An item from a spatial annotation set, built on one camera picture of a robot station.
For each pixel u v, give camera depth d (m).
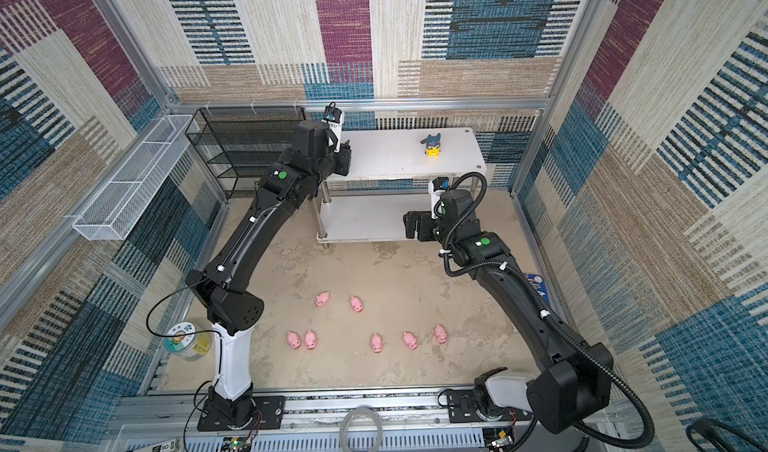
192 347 0.78
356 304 0.89
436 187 0.67
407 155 0.83
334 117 0.64
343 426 0.72
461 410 0.73
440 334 0.84
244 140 1.06
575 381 0.38
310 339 0.83
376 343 0.83
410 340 0.83
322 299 0.91
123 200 0.73
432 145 0.78
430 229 0.68
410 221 0.69
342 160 0.69
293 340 0.83
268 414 0.73
